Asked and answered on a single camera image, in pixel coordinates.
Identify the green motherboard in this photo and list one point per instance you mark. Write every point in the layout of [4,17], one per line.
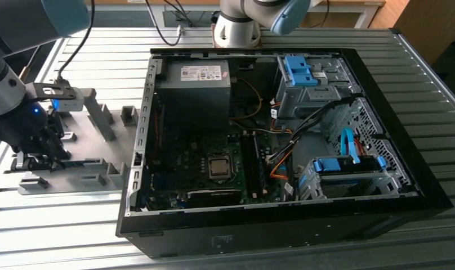
[181,157]

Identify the grey metal drive cage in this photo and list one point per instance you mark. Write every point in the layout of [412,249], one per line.
[313,98]

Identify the blue plastic drive carrier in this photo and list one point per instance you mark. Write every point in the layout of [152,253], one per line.
[299,76]

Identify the silver CPU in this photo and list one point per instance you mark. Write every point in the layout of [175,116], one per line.
[219,167]

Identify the black RAM slot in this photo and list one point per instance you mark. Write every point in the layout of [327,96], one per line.
[248,168]

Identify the blue disk carrier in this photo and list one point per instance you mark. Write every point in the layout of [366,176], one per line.
[330,164]

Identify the grey plastic parts rack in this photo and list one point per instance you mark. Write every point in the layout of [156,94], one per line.
[84,146]

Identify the grey metal disk bay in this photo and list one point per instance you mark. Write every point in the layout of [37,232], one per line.
[388,182]

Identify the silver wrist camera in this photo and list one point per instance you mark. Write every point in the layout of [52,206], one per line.
[70,102]
[20,163]

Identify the grey power supply unit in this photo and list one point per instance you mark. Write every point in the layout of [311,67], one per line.
[197,101]

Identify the wooden cabinet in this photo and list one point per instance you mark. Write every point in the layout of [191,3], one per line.
[430,28]

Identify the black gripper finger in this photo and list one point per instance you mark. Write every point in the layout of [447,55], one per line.
[56,149]
[41,162]

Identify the black graphics card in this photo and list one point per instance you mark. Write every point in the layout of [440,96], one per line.
[212,197]

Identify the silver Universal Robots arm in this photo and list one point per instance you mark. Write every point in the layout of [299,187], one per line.
[1,84]

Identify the CPU socket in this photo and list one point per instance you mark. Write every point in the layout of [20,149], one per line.
[220,156]

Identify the black open PC case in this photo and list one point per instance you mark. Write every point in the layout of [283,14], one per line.
[249,233]

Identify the white desk frame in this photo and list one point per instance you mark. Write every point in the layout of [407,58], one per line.
[364,17]

